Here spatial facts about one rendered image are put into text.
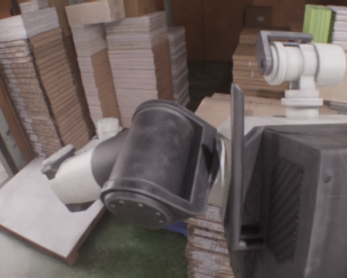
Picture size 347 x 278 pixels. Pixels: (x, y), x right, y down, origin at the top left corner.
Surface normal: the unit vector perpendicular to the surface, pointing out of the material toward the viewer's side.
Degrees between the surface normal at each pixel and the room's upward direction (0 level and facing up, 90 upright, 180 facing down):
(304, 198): 87
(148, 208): 105
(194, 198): 44
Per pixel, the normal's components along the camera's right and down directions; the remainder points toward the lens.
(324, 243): 0.00, 0.16
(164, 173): 0.52, -0.46
